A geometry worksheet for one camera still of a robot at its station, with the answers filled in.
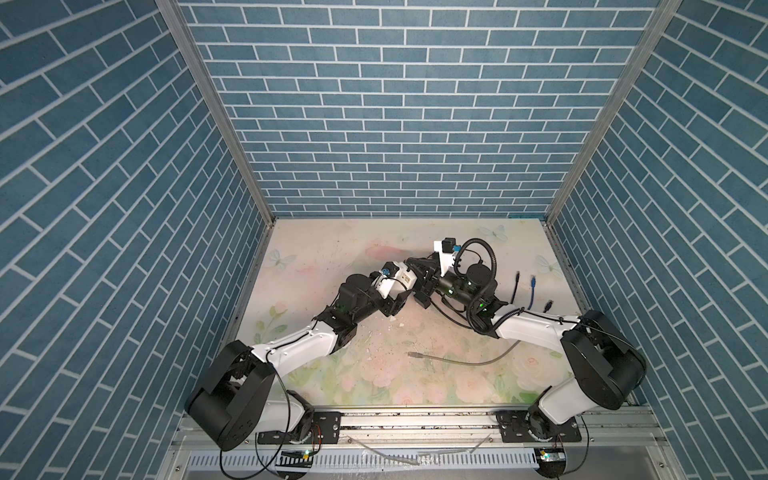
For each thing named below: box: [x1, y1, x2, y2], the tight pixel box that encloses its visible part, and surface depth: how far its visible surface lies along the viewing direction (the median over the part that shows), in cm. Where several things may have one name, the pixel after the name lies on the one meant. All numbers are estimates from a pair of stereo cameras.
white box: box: [376, 261, 418, 300], surface depth 74 cm
